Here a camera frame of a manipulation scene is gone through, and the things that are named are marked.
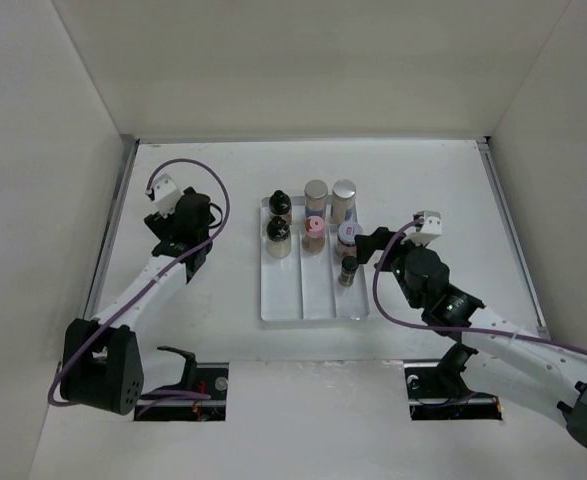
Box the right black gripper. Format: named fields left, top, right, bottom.
left=355, top=226, right=430, bottom=309

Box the small black cap spice bottle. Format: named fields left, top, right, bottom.
left=338, top=256, right=359, bottom=287

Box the tall jar silver lid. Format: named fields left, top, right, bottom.
left=331, top=179, right=357, bottom=225
left=304, top=179, right=328, bottom=218

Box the pink lid spice jar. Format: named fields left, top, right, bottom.
left=302, top=215, right=325, bottom=255

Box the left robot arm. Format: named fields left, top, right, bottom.
left=59, top=188, right=220, bottom=415

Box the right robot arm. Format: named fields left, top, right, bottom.
left=355, top=217, right=587, bottom=449

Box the white compartment tray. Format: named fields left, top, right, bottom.
left=260, top=195, right=370, bottom=327

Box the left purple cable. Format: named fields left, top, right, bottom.
left=46, top=158, right=232, bottom=419

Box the purple cable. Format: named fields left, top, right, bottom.
left=46, top=158, right=232, bottom=419
left=372, top=215, right=587, bottom=362

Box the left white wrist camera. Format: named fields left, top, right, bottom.
left=146, top=173, right=182, bottom=218

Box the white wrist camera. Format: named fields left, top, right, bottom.
left=411, top=210, right=443, bottom=246
left=146, top=173, right=182, bottom=218

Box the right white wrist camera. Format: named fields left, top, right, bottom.
left=411, top=210, right=443, bottom=246

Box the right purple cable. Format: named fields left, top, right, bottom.
left=372, top=215, right=587, bottom=362

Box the left metal table rail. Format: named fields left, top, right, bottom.
left=71, top=134, right=140, bottom=322

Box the metal table rail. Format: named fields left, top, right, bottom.
left=476, top=137, right=551, bottom=340
left=71, top=134, right=140, bottom=322

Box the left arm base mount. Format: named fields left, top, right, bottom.
left=133, top=346, right=230, bottom=423

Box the right metal table rail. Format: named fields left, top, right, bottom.
left=476, top=137, right=551, bottom=340

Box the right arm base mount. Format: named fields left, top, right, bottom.
left=403, top=345, right=502, bottom=421

